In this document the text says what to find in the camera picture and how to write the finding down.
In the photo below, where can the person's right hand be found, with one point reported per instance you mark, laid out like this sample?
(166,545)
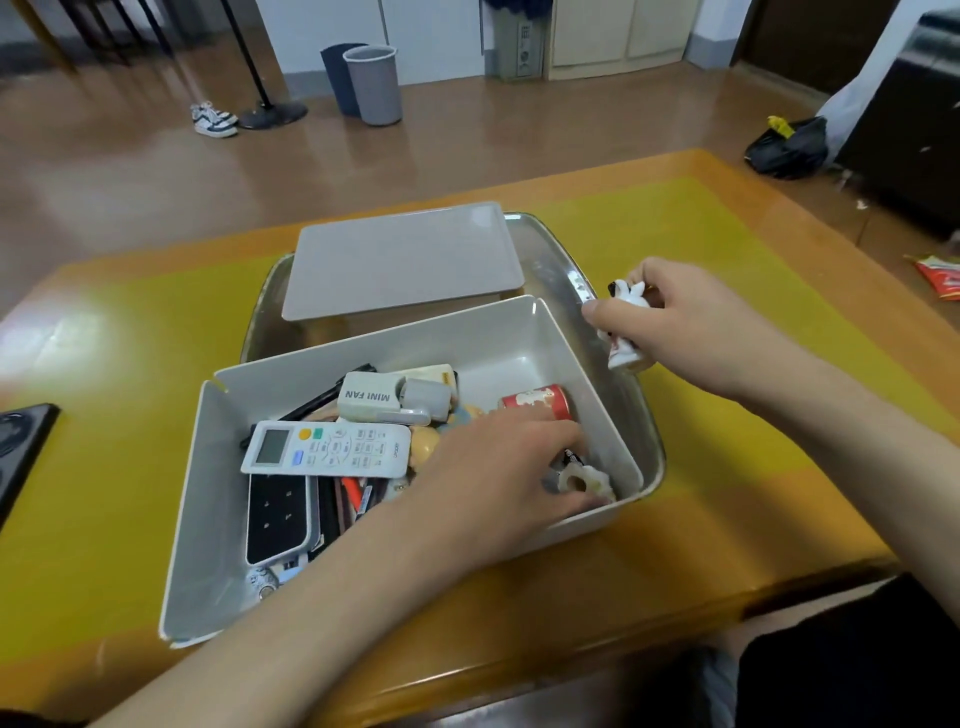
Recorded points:
(690,330)

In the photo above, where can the person's left hand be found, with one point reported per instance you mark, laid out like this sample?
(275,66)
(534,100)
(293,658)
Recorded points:
(487,487)

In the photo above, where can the person's left fingers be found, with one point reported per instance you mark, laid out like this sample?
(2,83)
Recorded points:
(559,439)

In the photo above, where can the person's right thumb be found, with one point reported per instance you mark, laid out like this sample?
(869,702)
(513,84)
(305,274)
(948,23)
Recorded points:
(611,315)

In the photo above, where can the white animal figurine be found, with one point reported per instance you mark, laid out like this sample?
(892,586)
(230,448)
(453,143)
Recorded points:
(624,354)

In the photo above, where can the person's right forearm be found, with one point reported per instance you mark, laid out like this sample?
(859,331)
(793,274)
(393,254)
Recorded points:
(862,465)

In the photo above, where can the person's left forearm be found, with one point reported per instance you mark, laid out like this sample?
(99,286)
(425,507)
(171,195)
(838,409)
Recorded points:
(300,637)

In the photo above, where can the red can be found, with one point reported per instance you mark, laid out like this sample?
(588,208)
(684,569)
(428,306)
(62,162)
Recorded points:
(536,399)

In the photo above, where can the white gear-shaped toy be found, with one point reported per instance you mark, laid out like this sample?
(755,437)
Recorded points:
(589,480)

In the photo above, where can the silver metal tray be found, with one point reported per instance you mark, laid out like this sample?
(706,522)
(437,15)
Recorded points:
(551,255)

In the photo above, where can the white plastic storage box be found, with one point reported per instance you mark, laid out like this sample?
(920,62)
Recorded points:
(487,337)

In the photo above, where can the yellow round toy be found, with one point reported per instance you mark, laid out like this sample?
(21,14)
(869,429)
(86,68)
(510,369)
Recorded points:
(424,444)

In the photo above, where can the cream small box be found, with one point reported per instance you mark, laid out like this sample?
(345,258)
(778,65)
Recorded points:
(439,373)

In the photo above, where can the white mini fan box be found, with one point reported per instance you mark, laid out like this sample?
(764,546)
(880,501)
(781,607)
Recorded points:
(367,396)

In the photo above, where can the red pen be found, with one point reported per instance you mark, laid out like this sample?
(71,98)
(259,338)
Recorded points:
(352,493)

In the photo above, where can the grey flat plastic lid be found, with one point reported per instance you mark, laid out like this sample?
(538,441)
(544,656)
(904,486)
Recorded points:
(401,259)

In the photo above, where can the white remote control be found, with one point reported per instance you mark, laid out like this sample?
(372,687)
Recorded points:
(337,448)

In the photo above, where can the black garbage bag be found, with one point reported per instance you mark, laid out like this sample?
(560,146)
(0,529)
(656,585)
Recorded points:
(787,154)

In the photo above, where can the cream cabinet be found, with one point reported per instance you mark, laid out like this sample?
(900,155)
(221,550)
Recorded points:
(615,34)

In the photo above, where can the grey metal safe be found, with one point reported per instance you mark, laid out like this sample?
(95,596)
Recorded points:
(517,45)

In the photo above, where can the white power strip black face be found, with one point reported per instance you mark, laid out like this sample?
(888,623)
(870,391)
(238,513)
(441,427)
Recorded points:
(276,517)

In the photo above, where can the grey trash bin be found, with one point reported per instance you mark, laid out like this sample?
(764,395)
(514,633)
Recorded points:
(375,86)

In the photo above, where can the white plastic sheet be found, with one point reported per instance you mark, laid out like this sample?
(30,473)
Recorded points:
(855,94)

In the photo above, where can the red snack packet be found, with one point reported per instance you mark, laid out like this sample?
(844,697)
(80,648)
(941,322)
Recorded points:
(941,277)

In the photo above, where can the dark wooden door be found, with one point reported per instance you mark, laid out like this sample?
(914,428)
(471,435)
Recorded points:
(810,37)

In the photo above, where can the black furniture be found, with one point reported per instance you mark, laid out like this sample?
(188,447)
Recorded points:
(907,127)

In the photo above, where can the dark blue trash bin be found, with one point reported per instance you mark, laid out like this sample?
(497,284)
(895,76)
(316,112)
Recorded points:
(335,75)

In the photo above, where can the person's black shorts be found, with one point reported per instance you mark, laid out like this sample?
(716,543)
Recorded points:
(862,660)

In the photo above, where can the black pole stand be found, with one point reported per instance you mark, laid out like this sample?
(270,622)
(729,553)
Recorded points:
(271,114)

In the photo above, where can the white sneaker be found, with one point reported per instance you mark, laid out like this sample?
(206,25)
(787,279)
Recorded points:
(217,112)
(216,127)

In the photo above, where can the yellow table mat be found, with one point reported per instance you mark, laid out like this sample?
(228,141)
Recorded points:
(112,360)

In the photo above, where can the black phone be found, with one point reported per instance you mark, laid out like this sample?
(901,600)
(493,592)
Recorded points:
(19,442)

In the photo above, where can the black chair legs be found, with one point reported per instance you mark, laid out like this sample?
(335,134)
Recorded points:
(112,26)

